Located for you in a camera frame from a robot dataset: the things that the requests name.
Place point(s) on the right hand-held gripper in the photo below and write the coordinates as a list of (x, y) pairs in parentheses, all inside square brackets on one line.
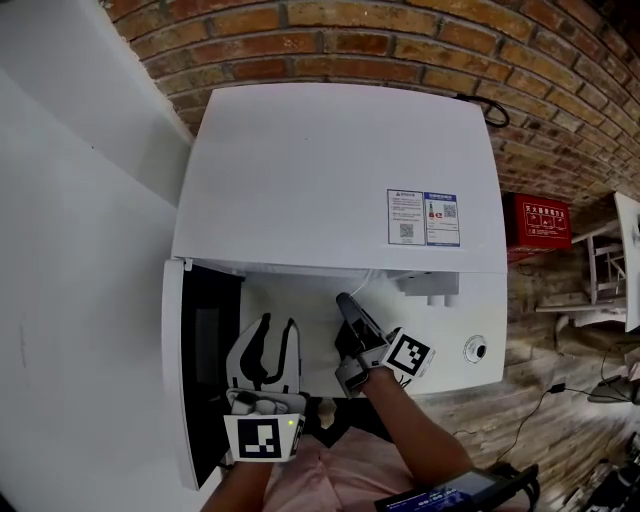
[(407, 356)]

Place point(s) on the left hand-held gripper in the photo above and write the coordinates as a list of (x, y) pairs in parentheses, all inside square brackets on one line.
[(257, 437)]

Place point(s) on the white microwave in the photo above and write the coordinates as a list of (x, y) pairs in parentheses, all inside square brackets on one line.
[(310, 170)]

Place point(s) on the person's left forearm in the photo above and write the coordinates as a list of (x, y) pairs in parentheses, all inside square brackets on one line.
[(235, 487)]

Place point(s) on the person's right forearm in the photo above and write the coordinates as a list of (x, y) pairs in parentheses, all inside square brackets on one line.
[(417, 430)]

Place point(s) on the white microwave door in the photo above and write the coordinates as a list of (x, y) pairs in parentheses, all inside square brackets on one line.
[(175, 360)]

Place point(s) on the white warning sticker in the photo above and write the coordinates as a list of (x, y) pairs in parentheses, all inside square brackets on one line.
[(405, 217)]

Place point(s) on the person's pink clothing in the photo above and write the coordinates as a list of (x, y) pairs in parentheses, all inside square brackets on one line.
[(330, 475)]

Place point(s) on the blue bordered sticker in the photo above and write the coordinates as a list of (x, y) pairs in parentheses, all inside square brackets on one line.
[(441, 220)]

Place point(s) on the black device with screen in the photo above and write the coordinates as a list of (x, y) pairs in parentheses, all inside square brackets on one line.
[(450, 492)]

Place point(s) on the red fire extinguisher box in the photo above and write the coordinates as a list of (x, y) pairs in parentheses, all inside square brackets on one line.
[(539, 222)]

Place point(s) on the white wooden chair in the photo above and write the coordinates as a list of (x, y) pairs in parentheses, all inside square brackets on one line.
[(600, 280)]

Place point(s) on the white table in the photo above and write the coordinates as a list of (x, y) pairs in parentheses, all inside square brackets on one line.
[(631, 260)]

